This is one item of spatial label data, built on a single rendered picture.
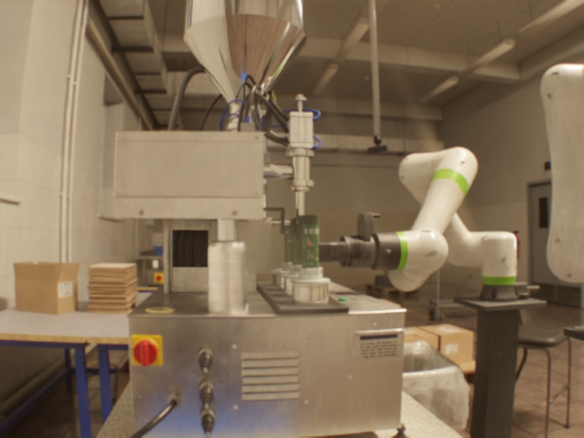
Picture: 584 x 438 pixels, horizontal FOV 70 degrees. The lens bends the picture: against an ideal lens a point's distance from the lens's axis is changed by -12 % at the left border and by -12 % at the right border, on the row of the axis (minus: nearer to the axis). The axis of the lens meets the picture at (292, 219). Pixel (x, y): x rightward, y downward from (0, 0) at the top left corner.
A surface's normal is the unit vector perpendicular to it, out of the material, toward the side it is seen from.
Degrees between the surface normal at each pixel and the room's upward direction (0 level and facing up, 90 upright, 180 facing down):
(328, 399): 90
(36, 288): 90
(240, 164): 90
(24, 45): 90
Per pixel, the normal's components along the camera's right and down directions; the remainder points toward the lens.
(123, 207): 0.15, -0.04
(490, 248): -0.76, -0.05
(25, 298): -0.17, -0.04
